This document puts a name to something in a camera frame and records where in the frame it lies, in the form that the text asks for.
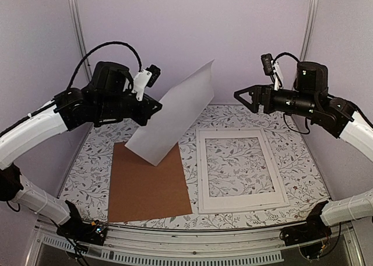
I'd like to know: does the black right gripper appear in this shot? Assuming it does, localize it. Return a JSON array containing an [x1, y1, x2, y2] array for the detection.
[[234, 84, 317, 118]]

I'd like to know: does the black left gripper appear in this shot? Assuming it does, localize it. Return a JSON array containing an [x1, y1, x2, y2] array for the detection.
[[96, 89, 163, 125]]

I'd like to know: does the red sunset photo print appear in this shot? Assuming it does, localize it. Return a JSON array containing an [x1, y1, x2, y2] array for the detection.
[[125, 61, 214, 166]]

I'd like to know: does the white picture frame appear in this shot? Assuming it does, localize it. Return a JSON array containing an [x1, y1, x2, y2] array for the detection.
[[196, 128, 290, 214]]

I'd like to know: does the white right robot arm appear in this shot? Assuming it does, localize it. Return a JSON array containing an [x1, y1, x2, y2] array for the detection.
[[234, 55, 372, 240]]

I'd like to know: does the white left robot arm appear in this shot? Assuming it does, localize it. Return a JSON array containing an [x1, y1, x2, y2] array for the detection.
[[1, 61, 162, 239]]

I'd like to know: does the floral patterned table mat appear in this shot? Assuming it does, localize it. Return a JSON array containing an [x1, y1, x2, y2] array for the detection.
[[60, 105, 329, 230]]

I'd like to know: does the brown cardboard backing board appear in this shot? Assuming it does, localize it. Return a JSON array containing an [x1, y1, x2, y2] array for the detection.
[[108, 142, 192, 223]]

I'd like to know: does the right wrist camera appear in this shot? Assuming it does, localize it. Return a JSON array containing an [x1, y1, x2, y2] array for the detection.
[[261, 53, 283, 90]]

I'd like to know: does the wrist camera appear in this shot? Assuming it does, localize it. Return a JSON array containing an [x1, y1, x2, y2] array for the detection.
[[261, 53, 283, 90], [132, 65, 161, 102]]

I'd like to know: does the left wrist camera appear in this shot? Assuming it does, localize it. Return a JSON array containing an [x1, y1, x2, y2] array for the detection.
[[132, 65, 161, 102]]

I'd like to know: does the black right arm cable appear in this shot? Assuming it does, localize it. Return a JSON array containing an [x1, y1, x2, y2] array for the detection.
[[273, 51, 301, 64]]

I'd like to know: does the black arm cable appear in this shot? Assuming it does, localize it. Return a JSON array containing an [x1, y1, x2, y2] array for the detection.
[[66, 41, 143, 90], [273, 51, 301, 64]]

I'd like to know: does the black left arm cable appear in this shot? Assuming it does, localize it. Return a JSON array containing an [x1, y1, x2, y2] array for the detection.
[[66, 41, 143, 90]]

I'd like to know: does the right aluminium corner post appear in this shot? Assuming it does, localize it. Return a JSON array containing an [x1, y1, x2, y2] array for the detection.
[[300, 0, 319, 61]]

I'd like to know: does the aluminium corner post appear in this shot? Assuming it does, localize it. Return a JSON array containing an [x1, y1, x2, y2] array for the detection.
[[65, 0, 94, 80], [300, 0, 319, 61]]

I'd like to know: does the left aluminium corner post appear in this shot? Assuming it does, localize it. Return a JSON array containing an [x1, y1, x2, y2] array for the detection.
[[65, 0, 94, 80]]

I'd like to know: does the front aluminium rail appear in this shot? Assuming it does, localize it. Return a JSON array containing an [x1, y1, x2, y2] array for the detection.
[[27, 220, 364, 265]]

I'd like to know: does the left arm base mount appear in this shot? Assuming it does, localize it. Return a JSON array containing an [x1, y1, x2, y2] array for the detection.
[[57, 200, 107, 246]]

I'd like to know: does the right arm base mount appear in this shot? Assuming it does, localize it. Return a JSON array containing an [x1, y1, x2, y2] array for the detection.
[[279, 201, 332, 260]]

